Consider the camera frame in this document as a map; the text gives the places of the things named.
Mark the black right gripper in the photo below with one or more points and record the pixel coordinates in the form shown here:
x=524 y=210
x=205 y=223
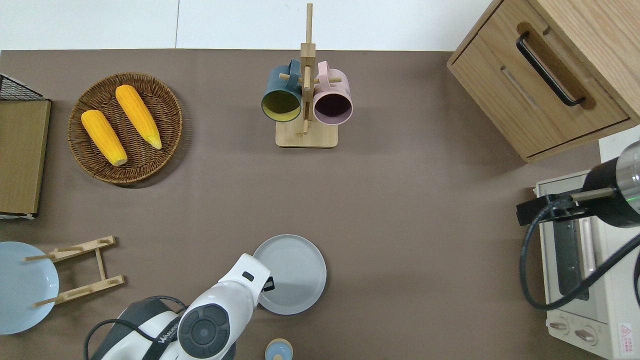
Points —
x=607 y=210

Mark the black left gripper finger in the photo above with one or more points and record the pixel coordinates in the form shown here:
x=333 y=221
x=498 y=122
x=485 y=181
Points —
x=269 y=284

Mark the gray plate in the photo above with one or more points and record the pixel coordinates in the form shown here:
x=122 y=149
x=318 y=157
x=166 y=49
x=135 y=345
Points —
x=300 y=275

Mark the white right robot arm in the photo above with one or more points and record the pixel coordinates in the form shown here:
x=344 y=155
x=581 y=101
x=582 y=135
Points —
x=631 y=170

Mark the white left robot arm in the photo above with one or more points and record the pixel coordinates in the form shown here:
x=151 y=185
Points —
x=225 y=300

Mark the wooden plate rack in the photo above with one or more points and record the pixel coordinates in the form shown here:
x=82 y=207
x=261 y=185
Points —
x=102 y=265

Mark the light blue plate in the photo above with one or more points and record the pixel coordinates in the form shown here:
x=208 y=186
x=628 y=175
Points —
x=20 y=290

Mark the light blue bottle cap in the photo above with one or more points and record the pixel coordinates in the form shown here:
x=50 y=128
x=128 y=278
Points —
x=278 y=351

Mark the oven control knob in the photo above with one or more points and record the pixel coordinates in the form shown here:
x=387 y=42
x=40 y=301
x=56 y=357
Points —
x=584 y=335
x=559 y=326

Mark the white toaster oven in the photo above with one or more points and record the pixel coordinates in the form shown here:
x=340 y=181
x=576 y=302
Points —
x=615 y=310

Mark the brown table mat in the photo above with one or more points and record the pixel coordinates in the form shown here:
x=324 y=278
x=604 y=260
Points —
x=400 y=225

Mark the wooden drawer cabinet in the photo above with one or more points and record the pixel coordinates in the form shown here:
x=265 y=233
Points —
x=565 y=60

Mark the wooden mug tree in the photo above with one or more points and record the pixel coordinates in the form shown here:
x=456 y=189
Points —
x=306 y=132

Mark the round wicker basket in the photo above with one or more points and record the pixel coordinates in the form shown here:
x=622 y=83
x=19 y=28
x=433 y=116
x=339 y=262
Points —
x=150 y=165

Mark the dark teal mug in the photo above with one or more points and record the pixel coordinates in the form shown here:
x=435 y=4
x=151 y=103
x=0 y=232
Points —
x=276 y=87

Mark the pink mug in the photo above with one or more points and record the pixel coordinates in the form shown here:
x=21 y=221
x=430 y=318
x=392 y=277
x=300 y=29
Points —
x=334 y=87

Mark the yellow corn cob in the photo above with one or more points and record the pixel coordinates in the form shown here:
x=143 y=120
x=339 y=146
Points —
x=104 y=137
x=139 y=116

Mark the wooden board shelf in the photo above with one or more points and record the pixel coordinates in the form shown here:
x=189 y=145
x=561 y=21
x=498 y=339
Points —
x=20 y=155

